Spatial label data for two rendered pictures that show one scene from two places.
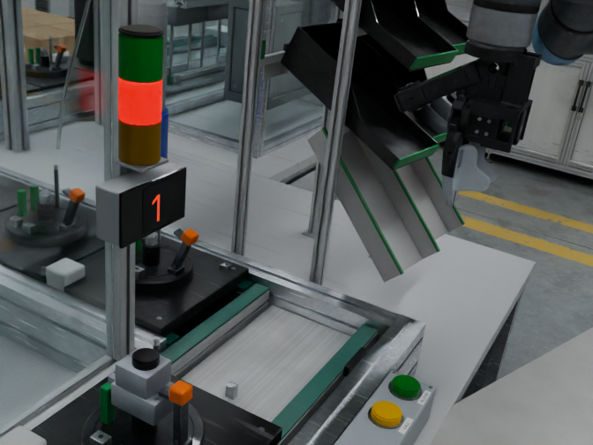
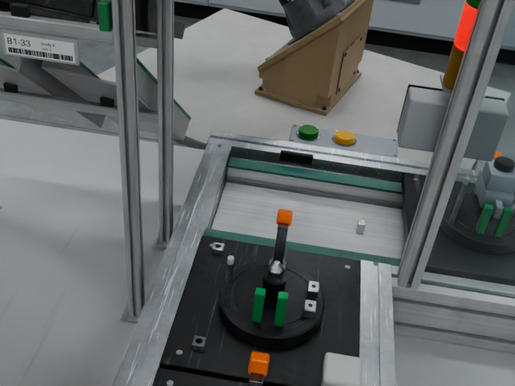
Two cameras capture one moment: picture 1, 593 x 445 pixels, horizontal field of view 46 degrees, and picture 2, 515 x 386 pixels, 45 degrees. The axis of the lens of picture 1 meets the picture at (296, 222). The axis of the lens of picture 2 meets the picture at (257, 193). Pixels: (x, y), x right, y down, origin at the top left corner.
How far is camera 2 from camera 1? 1.49 m
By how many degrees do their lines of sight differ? 91
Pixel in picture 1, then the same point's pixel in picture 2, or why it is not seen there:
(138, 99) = not seen: hidden behind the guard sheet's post
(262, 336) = (267, 233)
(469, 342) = (142, 148)
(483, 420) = not seen: hidden behind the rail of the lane
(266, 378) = (322, 217)
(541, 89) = not seen: outside the picture
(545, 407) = (207, 119)
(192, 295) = (289, 258)
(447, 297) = (67, 161)
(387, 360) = (280, 143)
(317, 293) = (208, 188)
